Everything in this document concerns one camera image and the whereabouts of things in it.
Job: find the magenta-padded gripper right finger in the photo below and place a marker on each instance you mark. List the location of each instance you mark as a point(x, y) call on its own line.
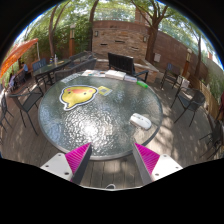
point(148, 160)

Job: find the yellow bird-shaped mouse pad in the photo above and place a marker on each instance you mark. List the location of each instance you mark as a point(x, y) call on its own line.
point(76, 96)

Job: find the white bag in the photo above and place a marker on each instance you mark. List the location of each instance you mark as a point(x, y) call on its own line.
point(183, 81)

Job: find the colourful printed booklet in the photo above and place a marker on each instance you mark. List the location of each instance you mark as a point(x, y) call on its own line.
point(93, 73)

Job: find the clear drink bottle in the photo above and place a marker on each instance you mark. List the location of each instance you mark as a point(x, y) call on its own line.
point(55, 60)

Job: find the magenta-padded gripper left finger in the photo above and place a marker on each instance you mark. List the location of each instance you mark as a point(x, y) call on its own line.
point(77, 159)

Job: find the black slatted bench chair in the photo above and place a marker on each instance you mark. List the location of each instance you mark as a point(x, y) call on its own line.
point(120, 62)

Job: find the small yellow card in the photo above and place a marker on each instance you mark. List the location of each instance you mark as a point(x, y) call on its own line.
point(104, 90)

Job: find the white computer mouse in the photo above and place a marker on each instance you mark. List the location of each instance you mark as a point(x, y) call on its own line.
point(140, 121)

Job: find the white licence plate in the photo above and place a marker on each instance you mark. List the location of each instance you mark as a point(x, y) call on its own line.
point(70, 78)

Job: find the person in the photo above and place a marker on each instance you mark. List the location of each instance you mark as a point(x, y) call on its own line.
point(24, 67)

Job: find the dark round patio table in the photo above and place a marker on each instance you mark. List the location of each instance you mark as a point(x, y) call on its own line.
point(50, 67)

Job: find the orange patio umbrella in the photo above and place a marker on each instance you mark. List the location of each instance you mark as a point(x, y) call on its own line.
point(15, 55)

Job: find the wooden lamp post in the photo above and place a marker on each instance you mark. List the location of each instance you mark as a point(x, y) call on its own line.
point(186, 63)
point(72, 40)

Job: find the small green packet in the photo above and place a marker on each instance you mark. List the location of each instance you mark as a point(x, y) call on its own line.
point(142, 84)

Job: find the dark metal patio chair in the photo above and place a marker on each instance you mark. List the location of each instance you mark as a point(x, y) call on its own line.
point(28, 100)
point(217, 133)

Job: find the dark wicker armchair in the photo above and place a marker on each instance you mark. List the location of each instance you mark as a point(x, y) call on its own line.
point(80, 55)
point(193, 100)
point(80, 67)

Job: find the thin forked tree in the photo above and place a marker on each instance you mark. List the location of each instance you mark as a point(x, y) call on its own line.
point(51, 33)

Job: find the black wall lantern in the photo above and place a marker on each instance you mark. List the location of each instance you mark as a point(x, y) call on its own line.
point(96, 33)
point(145, 39)

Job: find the low stone block ledge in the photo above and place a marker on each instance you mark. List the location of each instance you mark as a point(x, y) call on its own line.
point(150, 66)

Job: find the blue metal chair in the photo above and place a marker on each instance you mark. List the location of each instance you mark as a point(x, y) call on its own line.
point(172, 71)
point(39, 64)

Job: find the thin pale book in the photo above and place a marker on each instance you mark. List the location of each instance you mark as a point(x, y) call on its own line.
point(130, 79)

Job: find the grey wall box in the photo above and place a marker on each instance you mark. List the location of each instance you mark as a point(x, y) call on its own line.
point(157, 57)

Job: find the thick-trunked tree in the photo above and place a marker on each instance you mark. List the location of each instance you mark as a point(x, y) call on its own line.
point(151, 43)

